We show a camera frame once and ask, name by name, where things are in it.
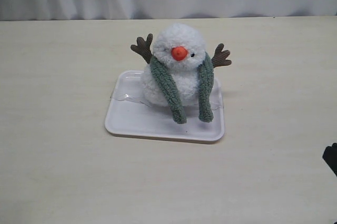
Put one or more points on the white plastic tray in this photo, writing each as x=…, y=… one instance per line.
x=130, y=115

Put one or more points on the white plush snowman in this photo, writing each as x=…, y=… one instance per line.
x=181, y=49

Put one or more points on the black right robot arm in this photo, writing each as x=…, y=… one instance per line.
x=330, y=157

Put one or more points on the green fleece scarf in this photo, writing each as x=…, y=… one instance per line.
x=176, y=90

